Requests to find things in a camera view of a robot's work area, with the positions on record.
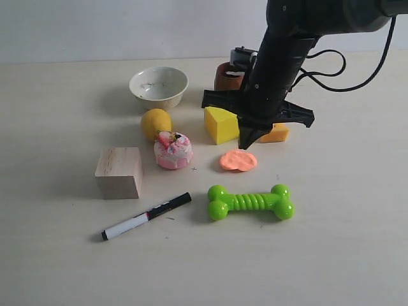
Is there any light wooden cube block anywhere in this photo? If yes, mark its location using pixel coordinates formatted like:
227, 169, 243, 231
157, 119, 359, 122
94, 147, 143, 200

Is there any brown wooden cup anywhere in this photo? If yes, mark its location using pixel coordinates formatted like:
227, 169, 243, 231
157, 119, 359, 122
214, 62, 245, 91

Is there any black white marker pen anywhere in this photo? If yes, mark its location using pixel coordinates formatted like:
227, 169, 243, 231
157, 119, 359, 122
101, 193, 192, 241

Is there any yellow cube block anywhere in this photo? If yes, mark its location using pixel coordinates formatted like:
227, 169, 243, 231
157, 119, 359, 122
204, 106, 239, 145

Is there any green bone dog toy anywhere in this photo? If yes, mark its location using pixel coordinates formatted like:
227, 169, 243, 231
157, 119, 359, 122
207, 184, 295, 221

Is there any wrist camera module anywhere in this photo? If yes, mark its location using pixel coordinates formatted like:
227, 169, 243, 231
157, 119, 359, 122
229, 46, 258, 69

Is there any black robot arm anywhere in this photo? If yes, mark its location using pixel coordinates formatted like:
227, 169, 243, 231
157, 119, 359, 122
201, 0, 407, 150

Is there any white ceramic bowl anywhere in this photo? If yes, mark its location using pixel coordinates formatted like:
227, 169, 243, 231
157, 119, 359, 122
129, 66, 189, 110

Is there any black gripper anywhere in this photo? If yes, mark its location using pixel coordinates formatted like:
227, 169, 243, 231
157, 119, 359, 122
201, 84, 315, 150

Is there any yellow lemon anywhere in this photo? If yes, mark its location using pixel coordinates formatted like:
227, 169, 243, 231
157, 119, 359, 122
140, 108, 172, 142

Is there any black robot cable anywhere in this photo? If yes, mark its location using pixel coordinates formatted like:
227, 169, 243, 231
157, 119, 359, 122
288, 14, 398, 95

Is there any pink strawberry cake toy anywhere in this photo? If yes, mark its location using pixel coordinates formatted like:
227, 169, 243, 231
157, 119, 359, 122
154, 131, 193, 170

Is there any orange cheese wedge sponge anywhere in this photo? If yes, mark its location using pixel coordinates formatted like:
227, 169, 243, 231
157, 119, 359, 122
259, 123, 289, 143

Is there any orange putty blob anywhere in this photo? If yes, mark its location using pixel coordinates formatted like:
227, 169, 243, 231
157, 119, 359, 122
219, 150, 258, 171

